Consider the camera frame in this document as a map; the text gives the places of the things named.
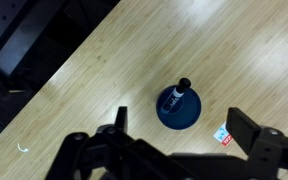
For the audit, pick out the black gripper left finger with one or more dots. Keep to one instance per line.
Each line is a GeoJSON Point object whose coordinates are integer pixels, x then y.
{"type": "Point", "coordinates": [121, 118]}

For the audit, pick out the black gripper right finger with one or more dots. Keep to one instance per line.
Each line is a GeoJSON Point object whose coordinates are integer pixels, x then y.
{"type": "Point", "coordinates": [240, 130]}

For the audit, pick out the small red white card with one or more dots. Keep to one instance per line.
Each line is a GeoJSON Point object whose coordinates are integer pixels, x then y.
{"type": "Point", "coordinates": [221, 135]}

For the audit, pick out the dark blue cup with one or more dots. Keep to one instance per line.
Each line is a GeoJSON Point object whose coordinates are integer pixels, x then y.
{"type": "Point", "coordinates": [184, 116]}

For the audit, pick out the black white marker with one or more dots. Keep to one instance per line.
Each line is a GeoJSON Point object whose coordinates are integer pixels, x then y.
{"type": "Point", "coordinates": [184, 83]}

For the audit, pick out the small white curved scrap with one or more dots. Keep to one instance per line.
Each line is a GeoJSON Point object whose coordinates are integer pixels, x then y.
{"type": "Point", "coordinates": [24, 150]}

